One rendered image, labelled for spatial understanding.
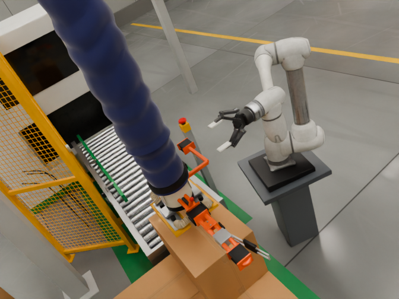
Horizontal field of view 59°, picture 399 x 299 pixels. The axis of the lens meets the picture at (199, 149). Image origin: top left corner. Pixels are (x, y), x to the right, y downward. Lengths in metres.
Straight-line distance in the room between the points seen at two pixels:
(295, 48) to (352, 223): 1.59
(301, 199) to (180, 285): 1.07
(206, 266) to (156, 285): 0.66
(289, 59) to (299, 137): 0.52
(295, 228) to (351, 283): 0.53
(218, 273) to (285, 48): 1.32
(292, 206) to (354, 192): 0.81
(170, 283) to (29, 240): 1.20
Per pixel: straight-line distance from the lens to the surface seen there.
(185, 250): 2.05
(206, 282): 2.00
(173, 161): 1.77
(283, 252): 3.03
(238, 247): 1.56
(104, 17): 1.46
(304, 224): 2.93
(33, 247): 3.12
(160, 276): 2.55
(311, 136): 2.38
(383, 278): 2.88
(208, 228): 1.68
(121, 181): 3.54
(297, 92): 2.27
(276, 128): 1.75
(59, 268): 3.31
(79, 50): 1.48
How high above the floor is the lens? 2.47
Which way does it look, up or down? 35 degrees down
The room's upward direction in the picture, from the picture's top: 24 degrees counter-clockwise
